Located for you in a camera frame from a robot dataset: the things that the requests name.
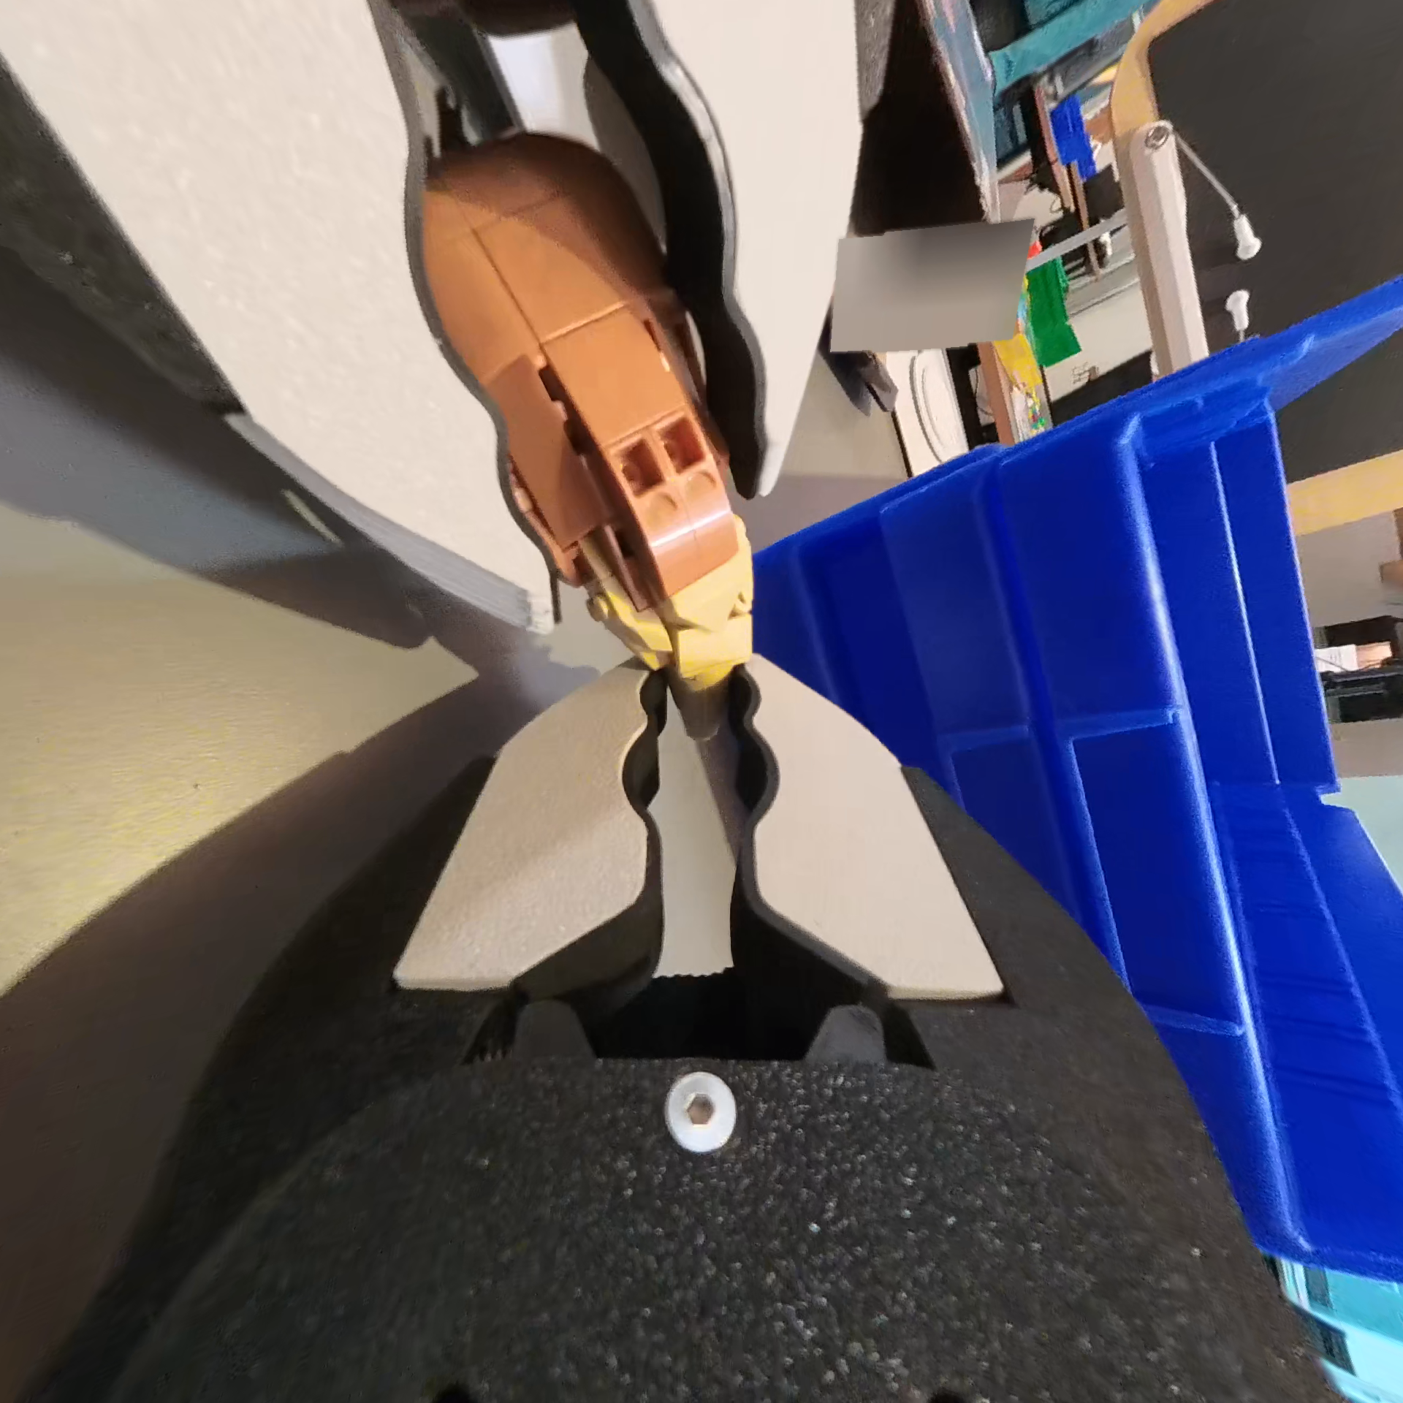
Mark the black panel with wooden rim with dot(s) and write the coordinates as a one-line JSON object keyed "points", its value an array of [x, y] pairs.
{"points": [[1294, 111]]}

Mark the orange and tan toy segment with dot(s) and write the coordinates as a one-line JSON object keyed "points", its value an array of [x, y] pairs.
{"points": [[569, 329]]}

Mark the blue plastic bin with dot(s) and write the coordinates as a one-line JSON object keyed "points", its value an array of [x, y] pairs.
{"points": [[1098, 657]]}

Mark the green storage bin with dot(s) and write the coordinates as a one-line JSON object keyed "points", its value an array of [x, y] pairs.
{"points": [[1051, 318]]}

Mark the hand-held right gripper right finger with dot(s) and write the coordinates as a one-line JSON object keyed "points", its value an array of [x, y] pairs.
{"points": [[865, 866]]}

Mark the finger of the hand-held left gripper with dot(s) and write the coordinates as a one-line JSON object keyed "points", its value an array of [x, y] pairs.
{"points": [[274, 220], [789, 132]]}

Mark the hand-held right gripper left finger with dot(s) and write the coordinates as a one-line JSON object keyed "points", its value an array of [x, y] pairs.
{"points": [[526, 866]]}

